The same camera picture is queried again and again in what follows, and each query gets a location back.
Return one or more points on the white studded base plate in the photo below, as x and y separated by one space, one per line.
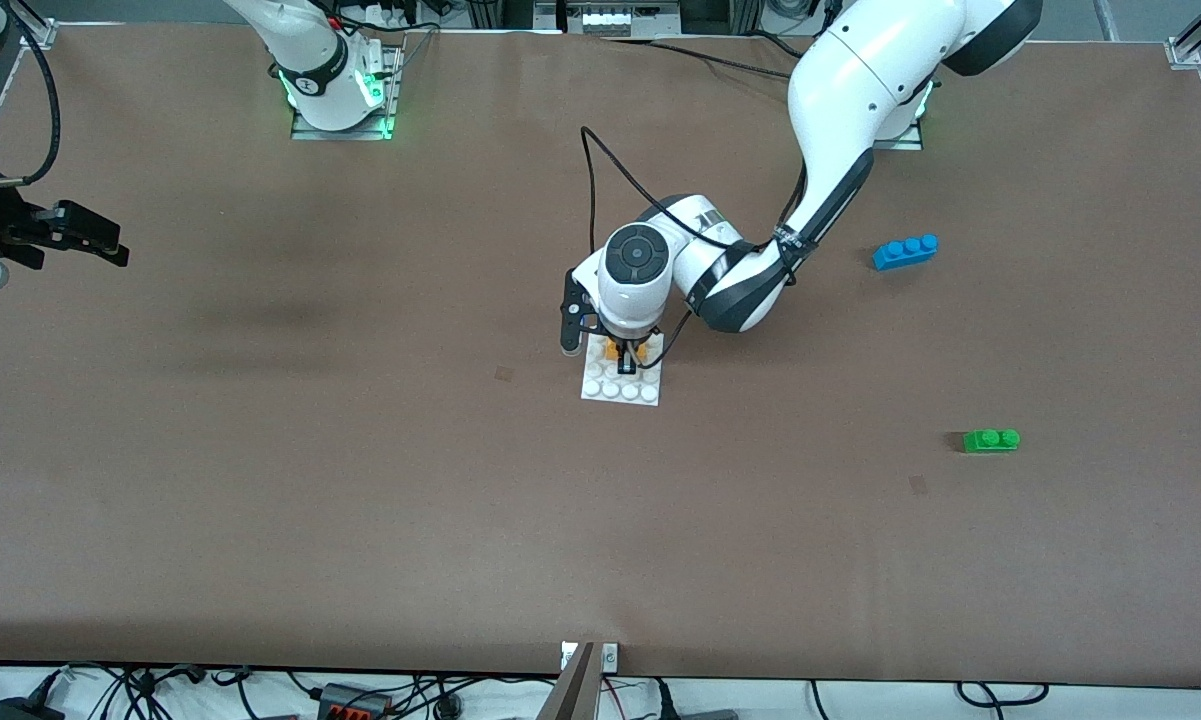
620 388

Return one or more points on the small white bracket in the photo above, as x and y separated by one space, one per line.
568 656
610 656

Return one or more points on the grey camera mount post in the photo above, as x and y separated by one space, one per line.
572 695

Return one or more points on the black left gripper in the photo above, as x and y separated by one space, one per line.
627 358

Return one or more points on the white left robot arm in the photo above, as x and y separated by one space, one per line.
860 90

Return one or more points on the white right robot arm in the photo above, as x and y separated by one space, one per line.
310 60

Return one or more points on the black box orange connectors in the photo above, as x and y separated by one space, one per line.
355 703

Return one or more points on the black power adapter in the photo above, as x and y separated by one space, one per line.
20 711

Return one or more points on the yellow two-stud block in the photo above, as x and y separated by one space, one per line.
612 351

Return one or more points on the green two-stud block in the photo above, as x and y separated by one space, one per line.
990 441

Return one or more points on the blue three-stud block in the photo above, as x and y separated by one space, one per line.
905 253

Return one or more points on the white power strip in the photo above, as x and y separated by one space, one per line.
620 20

